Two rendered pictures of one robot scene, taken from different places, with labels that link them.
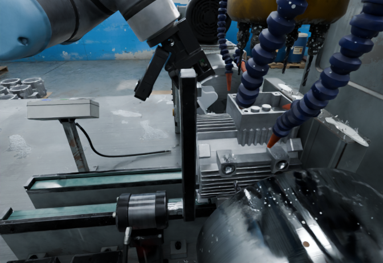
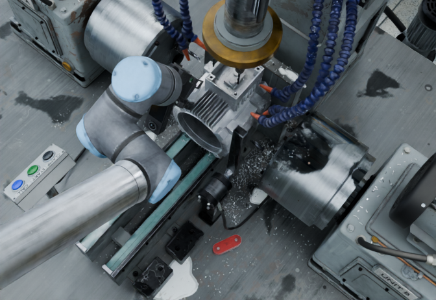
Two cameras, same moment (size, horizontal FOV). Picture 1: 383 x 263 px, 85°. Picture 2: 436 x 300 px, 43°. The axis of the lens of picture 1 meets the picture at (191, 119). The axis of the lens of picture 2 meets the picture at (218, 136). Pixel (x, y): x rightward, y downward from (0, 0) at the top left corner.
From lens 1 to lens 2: 1.12 m
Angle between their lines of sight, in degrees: 48
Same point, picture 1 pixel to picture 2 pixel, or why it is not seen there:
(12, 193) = (28, 276)
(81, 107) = (63, 163)
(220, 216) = (272, 169)
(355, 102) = (285, 32)
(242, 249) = (290, 176)
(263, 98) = not seen: hidden behind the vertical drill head
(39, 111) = (32, 199)
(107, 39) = not seen: outside the picture
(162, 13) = (178, 88)
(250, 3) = (240, 65)
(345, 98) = not seen: hidden behind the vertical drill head
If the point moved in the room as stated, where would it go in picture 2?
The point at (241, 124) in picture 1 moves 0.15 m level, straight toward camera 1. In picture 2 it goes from (235, 103) to (267, 151)
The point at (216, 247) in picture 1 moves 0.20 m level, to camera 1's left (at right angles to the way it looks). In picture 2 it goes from (278, 180) to (220, 237)
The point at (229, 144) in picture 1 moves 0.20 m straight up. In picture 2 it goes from (230, 116) to (235, 76)
